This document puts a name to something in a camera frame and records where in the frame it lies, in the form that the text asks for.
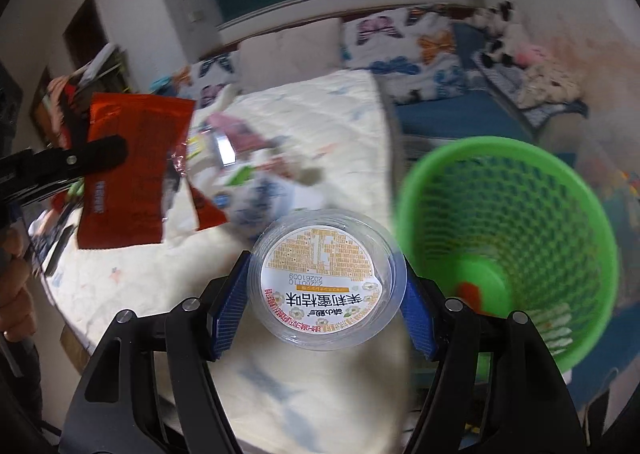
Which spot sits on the cream quilted bed cover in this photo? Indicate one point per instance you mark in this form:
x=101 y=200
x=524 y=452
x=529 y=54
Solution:
x=325 y=134

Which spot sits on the clear jelly cup orange label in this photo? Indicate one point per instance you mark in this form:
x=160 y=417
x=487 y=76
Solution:
x=320 y=284

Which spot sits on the blue side mattress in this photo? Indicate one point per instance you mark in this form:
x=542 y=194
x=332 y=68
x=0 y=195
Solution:
x=450 y=116

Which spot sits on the teal plastic item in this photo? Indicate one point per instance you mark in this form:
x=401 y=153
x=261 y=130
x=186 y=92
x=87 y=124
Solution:
x=162 y=82

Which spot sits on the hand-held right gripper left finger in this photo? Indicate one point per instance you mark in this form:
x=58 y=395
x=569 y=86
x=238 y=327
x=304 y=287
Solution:
x=232 y=304

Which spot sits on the silver foil lid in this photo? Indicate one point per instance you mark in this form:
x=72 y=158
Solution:
x=225 y=149

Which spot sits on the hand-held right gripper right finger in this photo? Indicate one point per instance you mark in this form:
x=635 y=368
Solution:
x=417 y=314

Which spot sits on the white green packet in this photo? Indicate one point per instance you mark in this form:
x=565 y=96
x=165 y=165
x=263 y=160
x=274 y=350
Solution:
x=556 y=326

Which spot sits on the pink packet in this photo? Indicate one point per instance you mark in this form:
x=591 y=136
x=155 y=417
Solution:
x=232 y=129

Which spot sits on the green mesh wastebasket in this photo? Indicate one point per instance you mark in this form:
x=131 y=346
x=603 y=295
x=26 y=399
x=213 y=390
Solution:
x=550 y=184

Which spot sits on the dark doorway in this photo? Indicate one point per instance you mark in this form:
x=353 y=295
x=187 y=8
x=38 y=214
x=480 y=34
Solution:
x=85 y=39

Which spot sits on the person's left hand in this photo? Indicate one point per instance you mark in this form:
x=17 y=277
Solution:
x=12 y=279

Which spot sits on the white patterned cloth pile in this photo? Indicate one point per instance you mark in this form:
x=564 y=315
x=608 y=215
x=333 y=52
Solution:
x=550 y=84

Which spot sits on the black white plush toy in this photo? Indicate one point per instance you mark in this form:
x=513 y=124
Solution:
x=497 y=34

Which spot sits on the pink plush toy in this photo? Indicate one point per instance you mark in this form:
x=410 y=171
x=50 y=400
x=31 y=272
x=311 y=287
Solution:
x=532 y=55

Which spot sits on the plain white pillow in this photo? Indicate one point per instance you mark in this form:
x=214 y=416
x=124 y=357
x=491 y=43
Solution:
x=290 y=54

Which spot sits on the person's left forearm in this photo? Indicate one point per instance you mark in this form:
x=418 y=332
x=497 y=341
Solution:
x=20 y=374

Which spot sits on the red wrapper scrap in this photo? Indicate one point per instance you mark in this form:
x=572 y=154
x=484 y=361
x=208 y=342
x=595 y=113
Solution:
x=471 y=296

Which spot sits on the large butterfly print pillow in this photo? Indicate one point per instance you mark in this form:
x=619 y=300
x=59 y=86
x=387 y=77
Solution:
x=400 y=49

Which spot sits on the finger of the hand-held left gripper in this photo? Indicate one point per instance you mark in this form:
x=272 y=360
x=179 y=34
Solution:
x=74 y=116
x=100 y=154

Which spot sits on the small butterfly print pillow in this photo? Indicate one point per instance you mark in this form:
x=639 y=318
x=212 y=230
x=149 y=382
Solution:
x=215 y=79

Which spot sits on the red snack wrapper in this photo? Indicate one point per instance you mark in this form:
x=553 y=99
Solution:
x=130 y=144

